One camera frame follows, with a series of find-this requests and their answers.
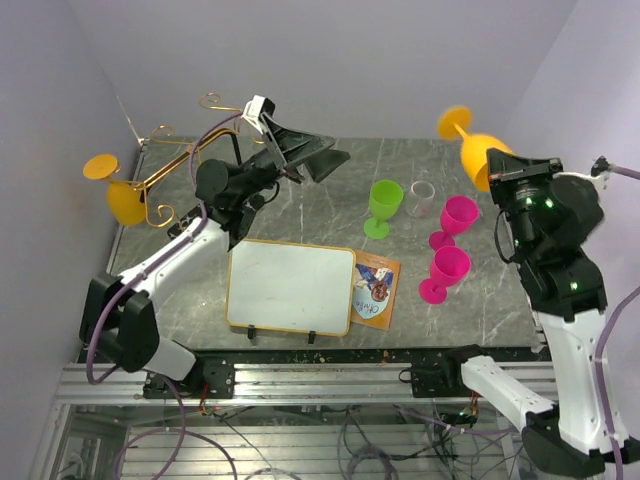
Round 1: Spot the pink wine glass back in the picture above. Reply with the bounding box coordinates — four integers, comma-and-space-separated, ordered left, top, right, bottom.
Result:
418, 246, 471, 305

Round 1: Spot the yellow wine glass back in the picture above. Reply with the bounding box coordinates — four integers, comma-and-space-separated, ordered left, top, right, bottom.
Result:
436, 105, 513, 192

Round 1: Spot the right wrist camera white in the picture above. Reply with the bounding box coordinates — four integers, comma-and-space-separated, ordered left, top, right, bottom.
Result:
556, 156, 611, 191

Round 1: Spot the pink wine glass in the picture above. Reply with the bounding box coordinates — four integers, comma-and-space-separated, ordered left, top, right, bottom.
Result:
428, 195, 479, 251
418, 246, 471, 305

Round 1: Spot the orange Othello book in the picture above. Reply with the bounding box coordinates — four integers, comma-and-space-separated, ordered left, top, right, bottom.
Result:
350, 250, 401, 331

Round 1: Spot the yellow wine glass front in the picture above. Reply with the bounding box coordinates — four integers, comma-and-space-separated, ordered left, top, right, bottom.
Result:
83, 154, 146, 227

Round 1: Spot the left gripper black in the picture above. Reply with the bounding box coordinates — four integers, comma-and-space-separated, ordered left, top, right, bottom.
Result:
235, 113, 350, 205

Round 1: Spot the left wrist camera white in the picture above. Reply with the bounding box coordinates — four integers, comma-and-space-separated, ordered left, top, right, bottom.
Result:
241, 95, 275, 134

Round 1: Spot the whiteboard with yellow frame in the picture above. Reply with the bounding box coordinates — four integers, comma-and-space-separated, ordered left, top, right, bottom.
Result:
226, 239, 356, 337

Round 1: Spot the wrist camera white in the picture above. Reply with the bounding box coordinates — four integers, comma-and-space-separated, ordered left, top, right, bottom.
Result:
556, 156, 611, 191
241, 95, 275, 134

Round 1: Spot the aluminium mounting rail frame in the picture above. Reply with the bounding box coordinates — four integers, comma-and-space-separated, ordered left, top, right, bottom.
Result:
54, 347, 560, 479

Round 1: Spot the yellow wine glass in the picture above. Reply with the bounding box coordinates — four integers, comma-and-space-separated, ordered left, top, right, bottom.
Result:
436, 105, 513, 192
83, 154, 146, 227

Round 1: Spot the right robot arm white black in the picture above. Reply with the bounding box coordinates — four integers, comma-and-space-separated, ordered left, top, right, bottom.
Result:
440, 148, 639, 479

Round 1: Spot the pink wine glass front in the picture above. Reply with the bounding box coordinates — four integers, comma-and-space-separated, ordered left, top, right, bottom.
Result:
428, 195, 479, 251

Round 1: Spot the green wine glass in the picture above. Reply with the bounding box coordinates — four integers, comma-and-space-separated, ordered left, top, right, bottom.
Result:
363, 180, 404, 240

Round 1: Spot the clear wine glass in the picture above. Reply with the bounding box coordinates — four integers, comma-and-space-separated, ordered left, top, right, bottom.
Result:
405, 181, 435, 218

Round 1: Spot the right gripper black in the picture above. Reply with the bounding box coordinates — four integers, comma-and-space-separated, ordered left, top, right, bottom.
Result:
486, 148, 561, 256

